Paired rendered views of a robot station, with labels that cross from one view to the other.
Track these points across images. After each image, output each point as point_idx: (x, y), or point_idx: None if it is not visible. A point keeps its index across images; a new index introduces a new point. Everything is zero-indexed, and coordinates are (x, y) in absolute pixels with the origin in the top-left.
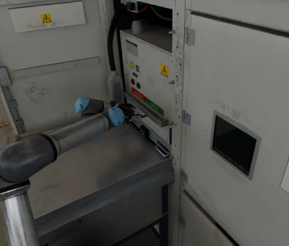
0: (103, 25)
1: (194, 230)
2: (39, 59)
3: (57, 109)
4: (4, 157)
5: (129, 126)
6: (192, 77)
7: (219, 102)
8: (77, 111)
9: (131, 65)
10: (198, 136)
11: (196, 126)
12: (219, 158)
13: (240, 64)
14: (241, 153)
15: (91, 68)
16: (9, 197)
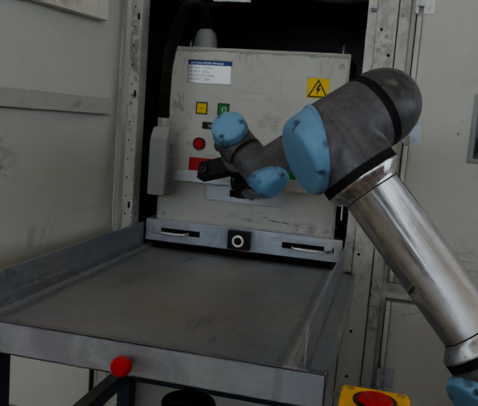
0: (129, 34)
1: (423, 370)
2: (14, 72)
3: (19, 217)
4: (398, 76)
5: (179, 251)
6: (428, 60)
7: None
8: (233, 134)
9: (201, 108)
10: (439, 153)
11: (435, 138)
12: None
13: None
14: None
15: (93, 122)
16: (396, 172)
